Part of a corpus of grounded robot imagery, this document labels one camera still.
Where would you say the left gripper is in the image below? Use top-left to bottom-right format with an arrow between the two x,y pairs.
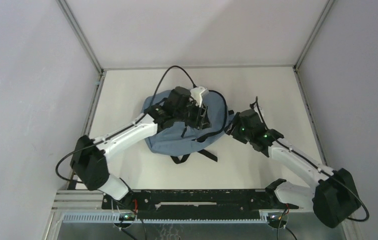
173,97 -> 211,130

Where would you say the blue-grey backpack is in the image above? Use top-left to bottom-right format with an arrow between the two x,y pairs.
144,90 -> 235,164

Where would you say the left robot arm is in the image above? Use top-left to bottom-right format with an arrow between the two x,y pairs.
59,86 -> 211,209

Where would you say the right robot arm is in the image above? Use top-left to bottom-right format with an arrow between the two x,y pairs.
226,109 -> 370,228

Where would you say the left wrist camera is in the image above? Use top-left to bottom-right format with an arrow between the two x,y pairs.
189,86 -> 209,107

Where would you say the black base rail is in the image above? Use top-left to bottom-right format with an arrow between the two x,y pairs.
101,189 -> 299,220

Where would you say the white cable duct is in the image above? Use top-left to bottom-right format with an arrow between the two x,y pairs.
62,212 -> 269,224

